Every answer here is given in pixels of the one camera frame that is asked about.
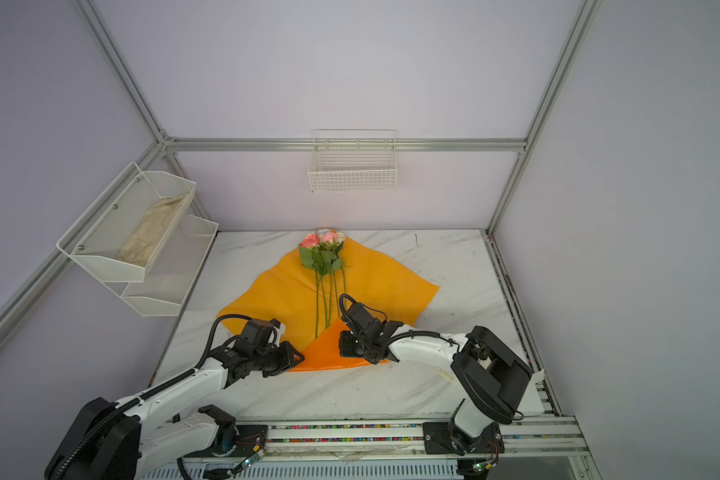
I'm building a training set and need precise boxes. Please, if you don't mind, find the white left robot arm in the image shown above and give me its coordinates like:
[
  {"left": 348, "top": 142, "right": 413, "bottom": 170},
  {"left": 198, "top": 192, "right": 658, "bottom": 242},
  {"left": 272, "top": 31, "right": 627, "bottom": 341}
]
[{"left": 44, "top": 316, "right": 305, "bottom": 479}]

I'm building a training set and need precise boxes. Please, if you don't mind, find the beige cloth glove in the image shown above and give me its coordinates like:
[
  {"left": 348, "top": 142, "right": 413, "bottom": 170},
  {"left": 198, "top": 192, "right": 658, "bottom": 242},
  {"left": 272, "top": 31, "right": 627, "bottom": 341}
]
[{"left": 116, "top": 195, "right": 186, "bottom": 267}]

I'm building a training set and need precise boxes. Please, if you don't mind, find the aluminium frame crossbar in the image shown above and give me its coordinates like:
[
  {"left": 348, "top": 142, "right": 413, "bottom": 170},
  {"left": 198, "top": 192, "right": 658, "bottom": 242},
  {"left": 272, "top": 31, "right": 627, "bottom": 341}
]
[{"left": 163, "top": 138, "right": 527, "bottom": 152}]

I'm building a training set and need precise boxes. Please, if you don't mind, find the orange wrapping paper sheet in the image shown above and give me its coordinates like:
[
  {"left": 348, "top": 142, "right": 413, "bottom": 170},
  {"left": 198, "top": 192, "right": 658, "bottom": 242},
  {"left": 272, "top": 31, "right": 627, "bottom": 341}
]
[{"left": 219, "top": 239, "right": 439, "bottom": 373}]

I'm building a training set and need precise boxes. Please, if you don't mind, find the aluminium frame post right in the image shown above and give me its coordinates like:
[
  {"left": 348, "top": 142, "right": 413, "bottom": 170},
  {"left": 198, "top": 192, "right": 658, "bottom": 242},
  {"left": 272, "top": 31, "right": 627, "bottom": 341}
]
[{"left": 486, "top": 0, "right": 602, "bottom": 239}]

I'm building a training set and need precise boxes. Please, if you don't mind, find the white mesh shelf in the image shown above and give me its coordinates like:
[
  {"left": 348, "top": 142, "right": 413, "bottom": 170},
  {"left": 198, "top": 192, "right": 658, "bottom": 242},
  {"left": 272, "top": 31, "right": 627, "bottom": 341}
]
[
  {"left": 121, "top": 214, "right": 218, "bottom": 317},
  {"left": 56, "top": 163, "right": 196, "bottom": 283}
]

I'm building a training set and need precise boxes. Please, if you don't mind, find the lower white mesh shelf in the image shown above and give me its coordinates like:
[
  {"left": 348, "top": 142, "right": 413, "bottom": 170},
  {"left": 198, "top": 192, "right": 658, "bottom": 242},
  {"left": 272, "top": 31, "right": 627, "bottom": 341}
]
[{"left": 121, "top": 214, "right": 218, "bottom": 317}]

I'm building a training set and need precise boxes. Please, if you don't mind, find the cream printed ribbon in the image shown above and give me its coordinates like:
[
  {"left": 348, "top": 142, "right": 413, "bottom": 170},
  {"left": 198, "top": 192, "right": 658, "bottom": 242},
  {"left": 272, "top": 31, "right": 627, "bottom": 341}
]
[{"left": 529, "top": 369, "right": 546, "bottom": 385}]

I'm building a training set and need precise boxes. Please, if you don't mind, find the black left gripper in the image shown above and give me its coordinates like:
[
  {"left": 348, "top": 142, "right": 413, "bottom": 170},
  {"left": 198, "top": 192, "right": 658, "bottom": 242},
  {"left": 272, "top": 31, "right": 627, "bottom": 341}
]
[{"left": 252, "top": 340, "right": 304, "bottom": 378}]

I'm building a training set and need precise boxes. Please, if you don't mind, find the aluminium frame post left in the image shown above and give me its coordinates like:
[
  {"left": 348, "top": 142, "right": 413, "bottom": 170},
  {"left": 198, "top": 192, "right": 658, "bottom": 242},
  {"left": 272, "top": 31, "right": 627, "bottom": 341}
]
[{"left": 71, "top": 0, "right": 167, "bottom": 144}]

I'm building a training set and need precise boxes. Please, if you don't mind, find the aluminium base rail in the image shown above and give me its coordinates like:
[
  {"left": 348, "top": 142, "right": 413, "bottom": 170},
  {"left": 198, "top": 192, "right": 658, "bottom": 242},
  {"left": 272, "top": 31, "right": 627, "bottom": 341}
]
[{"left": 148, "top": 416, "right": 602, "bottom": 479}]

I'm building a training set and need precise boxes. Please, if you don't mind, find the upper white mesh shelf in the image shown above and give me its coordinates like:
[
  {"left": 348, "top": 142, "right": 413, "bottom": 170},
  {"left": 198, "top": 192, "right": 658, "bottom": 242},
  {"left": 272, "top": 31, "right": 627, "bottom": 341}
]
[{"left": 56, "top": 163, "right": 196, "bottom": 283}]

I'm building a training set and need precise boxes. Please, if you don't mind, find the white wire wall basket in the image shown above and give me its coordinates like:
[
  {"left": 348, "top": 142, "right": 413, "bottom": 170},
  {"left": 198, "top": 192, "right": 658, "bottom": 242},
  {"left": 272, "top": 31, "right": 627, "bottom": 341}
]
[{"left": 308, "top": 129, "right": 398, "bottom": 194}]

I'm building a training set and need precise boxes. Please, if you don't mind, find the aluminium frame post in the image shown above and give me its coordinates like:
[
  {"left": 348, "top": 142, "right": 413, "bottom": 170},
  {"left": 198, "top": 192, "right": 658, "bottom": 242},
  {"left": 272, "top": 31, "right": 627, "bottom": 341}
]
[
  {"left": 486, "top": 0, "right": 602, "bottom": 239},
  {"left": 71, "top": 0, "right": 167, "bottom": 144}
]

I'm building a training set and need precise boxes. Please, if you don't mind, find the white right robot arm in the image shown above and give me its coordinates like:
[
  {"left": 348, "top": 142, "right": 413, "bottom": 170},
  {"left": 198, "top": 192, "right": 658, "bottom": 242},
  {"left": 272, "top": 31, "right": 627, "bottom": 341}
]
[{"left": 338, "top": 294, "right": 537, "bottom": 456}]

